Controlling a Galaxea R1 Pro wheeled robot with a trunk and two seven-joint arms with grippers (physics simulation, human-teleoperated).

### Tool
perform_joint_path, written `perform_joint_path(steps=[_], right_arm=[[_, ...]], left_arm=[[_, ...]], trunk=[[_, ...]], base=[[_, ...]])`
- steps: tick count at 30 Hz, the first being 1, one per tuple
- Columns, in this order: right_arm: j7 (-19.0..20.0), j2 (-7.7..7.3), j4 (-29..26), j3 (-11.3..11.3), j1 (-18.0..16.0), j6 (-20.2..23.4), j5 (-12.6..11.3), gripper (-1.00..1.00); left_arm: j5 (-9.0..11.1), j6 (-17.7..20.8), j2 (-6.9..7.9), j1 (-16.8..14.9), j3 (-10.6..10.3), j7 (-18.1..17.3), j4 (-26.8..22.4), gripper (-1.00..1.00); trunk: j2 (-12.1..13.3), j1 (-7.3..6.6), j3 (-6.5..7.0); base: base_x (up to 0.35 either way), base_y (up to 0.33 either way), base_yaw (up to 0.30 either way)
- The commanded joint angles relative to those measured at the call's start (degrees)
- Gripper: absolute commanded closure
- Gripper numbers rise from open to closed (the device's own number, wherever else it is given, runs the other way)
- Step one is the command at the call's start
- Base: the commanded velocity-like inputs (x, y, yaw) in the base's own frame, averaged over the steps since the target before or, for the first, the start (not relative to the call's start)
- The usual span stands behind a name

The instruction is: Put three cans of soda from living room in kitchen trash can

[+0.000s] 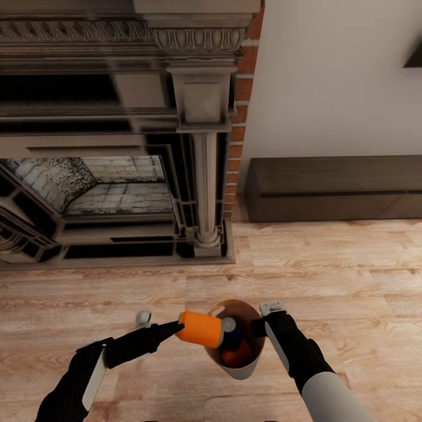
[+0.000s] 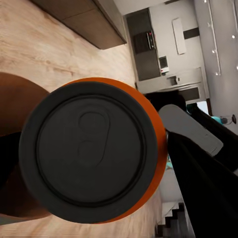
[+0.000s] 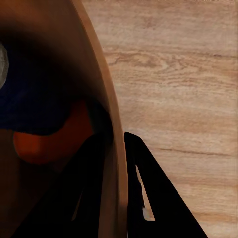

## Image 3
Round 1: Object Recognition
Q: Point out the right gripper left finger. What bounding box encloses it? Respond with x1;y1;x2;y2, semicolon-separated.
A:
10;132;105;238

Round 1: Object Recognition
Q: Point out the trash can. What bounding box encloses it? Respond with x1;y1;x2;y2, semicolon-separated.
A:
0;0;128;238

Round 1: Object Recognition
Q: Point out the can of soda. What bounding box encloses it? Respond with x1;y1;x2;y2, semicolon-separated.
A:
11;98;110;165
0;40;71;136

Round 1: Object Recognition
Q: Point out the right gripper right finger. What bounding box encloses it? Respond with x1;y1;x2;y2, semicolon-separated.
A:
124;132;208;238

